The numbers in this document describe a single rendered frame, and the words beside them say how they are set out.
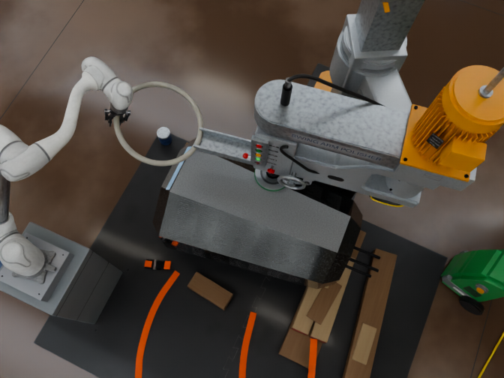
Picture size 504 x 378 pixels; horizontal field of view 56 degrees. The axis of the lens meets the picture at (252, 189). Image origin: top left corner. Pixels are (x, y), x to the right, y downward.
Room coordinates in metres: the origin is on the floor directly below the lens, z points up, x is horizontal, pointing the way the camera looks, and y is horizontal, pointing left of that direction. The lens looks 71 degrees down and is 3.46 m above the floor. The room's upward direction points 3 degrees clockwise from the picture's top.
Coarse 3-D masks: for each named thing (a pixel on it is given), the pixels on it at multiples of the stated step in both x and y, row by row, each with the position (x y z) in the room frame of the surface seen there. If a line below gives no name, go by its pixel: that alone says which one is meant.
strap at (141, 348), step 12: (168, 288) 0.42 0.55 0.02; (156, 300) 0.33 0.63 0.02; (252, 312) 0.29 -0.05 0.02; (252, 324) 0.21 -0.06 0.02; (144, 336) 0.09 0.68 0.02; (144, 348) 0.01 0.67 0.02; (312, 348) 0.07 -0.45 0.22; (240, 360) -0.03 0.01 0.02; (312, 360) 0.00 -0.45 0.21; (240, 372) -0.11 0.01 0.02; (312, 372) -0.08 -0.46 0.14
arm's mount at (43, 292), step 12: (36, 240) 0.54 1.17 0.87; (60, 252) 0.48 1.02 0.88; (60, 264) 0.41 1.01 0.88; (0, 276) 0.33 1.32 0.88; (12, 276) 0.33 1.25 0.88; (48, 276) 0.34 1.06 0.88; (60, 276) 0.35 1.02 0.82; (24, 288) 0.27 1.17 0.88; (36, 288) 0.28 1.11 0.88; (48, 288) 0.28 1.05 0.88
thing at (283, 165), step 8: (256, 128) 0.97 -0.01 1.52; (256, 136) 0.94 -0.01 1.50; (264, 136) 0.93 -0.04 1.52; (272, 136) 0.93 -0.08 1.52; (272, 144) 0.92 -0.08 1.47; (280, 144) 0.91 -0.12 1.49; (288, 144) 0.91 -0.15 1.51; (296, 144) 0.91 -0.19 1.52; (272, 152) 0.92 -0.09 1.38; (280, 152) 0.91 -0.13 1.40; (288, 152) 0.90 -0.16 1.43; (272, 160) 0.92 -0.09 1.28; (280, 160) 0.91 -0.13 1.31; (288, 160) 0.90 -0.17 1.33; (256, 168) 0.94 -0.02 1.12; (264, 168) 0.93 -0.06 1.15; (280, 168) 0.91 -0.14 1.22; (288, 168) 0.90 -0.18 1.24
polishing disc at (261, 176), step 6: (258, 174) 1.01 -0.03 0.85; (264, 174) 1.01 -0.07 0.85; (258, 180) 0.97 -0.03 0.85; (264, 180) 0.97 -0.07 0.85; (270, 180) 0.98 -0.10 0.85; (276, 180) 0.98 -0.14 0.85; (282, 180) 0.98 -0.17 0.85; (264, 186) 0.94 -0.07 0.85; (270, 186) 0.94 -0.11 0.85; (276, 186) 0.94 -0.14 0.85; (282, 186) 0.94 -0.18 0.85
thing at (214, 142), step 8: (200, 128) 1.18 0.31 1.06; (208, 136) 1.15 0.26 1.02; (216, 136) 1.15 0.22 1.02; (224, 136) 1.14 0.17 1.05; (232, 136) 1.14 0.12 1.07; (200, 144) 1.10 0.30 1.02; (208, 144) 1.11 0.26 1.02; (216, 144) 1.11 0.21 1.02; (224, 144) 1.11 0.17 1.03; (232, 144) 1.11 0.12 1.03; (240, 144) 1.11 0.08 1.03; (248, 144) 1.11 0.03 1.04; (208, 152) 1.05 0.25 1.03; (216, 152) 1.04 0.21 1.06; (224, 152) 1.04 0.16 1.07; (232, 152) 1.06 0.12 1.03; (240, 152) 1.06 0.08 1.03; (248, 152) 1.07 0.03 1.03; (240, 160) 1.01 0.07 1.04; (248, 160) 1.00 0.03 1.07; (296, 176) 0.94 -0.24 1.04
